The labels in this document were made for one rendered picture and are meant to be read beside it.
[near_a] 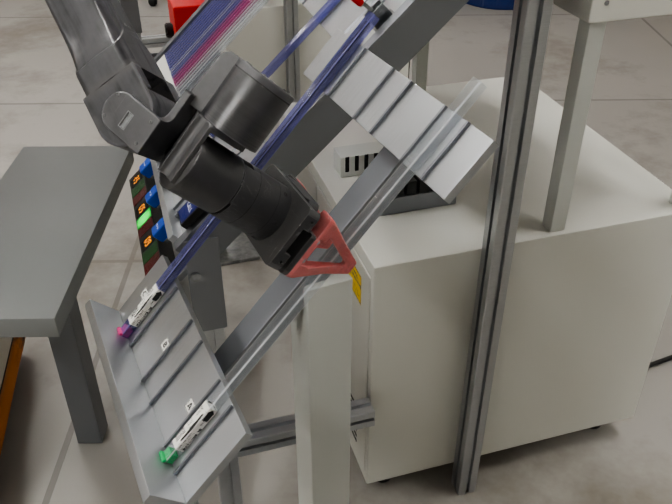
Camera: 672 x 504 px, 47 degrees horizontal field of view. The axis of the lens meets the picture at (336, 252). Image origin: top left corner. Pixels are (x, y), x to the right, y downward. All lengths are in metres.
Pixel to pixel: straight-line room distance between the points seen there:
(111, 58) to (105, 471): 1.27
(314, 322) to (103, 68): 0.39
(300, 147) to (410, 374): 0.55
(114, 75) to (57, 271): 0.73
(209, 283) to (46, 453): 0.87
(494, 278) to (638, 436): 0.74
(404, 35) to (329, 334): 0.44
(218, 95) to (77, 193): 0.99
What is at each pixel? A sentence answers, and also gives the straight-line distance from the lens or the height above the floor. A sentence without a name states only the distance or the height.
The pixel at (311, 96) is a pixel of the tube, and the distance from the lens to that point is 0.93.
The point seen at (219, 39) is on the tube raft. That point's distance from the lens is 1.54.
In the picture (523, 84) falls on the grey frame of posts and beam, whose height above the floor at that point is 0.94.
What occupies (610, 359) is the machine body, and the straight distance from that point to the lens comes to 1.72.
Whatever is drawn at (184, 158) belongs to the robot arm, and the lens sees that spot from 0.65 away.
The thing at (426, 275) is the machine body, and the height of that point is 0.58.
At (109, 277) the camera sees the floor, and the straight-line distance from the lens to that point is 2.40.
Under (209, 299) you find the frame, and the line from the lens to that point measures 1.18.
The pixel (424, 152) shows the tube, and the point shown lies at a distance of 0.75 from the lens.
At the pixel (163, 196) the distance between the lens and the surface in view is 1.28.
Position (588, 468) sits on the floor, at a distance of 1.86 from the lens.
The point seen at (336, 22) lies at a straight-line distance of 1.25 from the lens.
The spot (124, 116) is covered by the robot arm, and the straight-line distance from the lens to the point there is 0.68.
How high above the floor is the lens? 1.37
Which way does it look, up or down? 35 degrees down
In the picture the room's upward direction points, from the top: straight up
